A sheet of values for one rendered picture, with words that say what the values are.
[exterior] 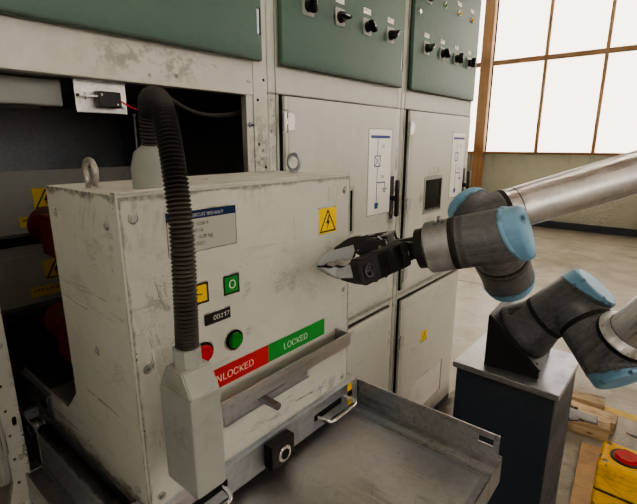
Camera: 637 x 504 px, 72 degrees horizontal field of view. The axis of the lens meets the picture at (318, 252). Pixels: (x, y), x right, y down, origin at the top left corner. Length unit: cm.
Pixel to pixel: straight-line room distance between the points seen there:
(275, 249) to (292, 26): 70
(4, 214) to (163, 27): 78
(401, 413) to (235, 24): 96
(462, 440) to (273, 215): 59
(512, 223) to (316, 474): 57
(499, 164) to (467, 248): 819
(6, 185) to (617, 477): 161
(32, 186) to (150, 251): 97
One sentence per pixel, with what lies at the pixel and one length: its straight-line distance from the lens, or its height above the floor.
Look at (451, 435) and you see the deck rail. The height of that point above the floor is 87.
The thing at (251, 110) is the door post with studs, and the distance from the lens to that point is 118.
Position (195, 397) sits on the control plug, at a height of 115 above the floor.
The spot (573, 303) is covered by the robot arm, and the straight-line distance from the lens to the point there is 146.
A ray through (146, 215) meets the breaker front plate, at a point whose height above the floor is 136.
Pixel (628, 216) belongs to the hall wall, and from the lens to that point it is 859.
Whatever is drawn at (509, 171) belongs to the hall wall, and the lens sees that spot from 887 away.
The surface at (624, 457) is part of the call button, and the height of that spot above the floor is 91.
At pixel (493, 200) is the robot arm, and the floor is 134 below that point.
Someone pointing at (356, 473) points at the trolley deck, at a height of 85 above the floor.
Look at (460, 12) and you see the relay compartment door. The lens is 220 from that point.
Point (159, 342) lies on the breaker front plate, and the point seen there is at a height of 118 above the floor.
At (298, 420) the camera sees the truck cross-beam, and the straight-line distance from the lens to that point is 93.
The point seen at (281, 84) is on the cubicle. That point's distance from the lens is 126.
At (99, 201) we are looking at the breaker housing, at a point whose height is 138.
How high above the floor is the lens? 145
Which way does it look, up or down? 14 degrees down
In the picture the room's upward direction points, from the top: straight up
